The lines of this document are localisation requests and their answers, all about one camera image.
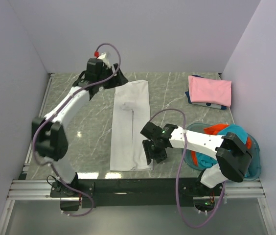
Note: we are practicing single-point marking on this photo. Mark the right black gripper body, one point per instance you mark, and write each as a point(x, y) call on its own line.
point(154, 145)

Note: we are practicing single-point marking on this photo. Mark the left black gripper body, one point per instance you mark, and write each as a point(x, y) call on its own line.
point(109, 82)

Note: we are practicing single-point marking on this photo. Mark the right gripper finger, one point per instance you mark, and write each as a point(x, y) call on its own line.
point(148, 147)
point(160, 156)

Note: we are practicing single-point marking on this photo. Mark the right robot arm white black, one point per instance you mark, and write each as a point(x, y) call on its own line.
point(232, 156)

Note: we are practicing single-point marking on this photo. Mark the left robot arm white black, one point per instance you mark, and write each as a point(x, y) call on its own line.
point(49, 140)

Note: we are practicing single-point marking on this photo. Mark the teal t-shirt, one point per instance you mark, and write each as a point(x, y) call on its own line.
point(236, 131)

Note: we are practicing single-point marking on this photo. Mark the orange t-shirt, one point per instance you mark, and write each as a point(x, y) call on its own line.
point(213, 128)

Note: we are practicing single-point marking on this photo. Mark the blue white folded t-shirt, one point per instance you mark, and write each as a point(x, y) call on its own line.
point(207, 104)

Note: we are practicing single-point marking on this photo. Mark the pink folded t-shirt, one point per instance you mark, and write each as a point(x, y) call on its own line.
point(204, 90)

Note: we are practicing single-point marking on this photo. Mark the black base crossbar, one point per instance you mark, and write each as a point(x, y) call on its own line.
point(145, 192)

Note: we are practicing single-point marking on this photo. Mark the translucent blue laundry basket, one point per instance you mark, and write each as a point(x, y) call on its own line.
point(199, 161)

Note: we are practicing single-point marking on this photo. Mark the aluminium rail frame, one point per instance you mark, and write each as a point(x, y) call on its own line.
point(22, 189)

